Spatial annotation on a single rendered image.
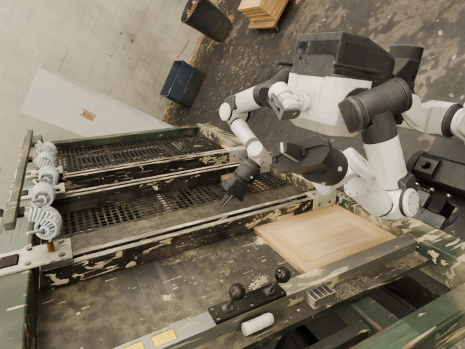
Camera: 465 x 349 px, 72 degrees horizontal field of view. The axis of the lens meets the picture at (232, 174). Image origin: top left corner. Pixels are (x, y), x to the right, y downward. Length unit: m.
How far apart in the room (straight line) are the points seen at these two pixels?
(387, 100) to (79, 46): 5.39
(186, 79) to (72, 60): 1.85
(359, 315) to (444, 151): 1.34
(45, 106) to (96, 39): 1.80
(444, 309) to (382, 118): 0.48
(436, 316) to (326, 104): 0.61
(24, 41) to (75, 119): 1.73
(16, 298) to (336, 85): 0.98
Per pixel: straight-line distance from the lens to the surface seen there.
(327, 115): 1.01
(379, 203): 0.92
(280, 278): 0.77
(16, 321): 0.87
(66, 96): 4.58
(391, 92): 0.94
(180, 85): 5.19
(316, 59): 1.07
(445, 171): 2.07
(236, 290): 0.72
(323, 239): 1.18
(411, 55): 1.36
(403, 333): 0.87
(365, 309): 1.02
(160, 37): 6.16
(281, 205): 1.25
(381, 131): 0.93
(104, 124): 4.67
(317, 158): 0.62
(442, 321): 0.93
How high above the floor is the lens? 2.02
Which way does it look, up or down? 34 degrees down
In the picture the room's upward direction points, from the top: 67 degrees counter-clockwise
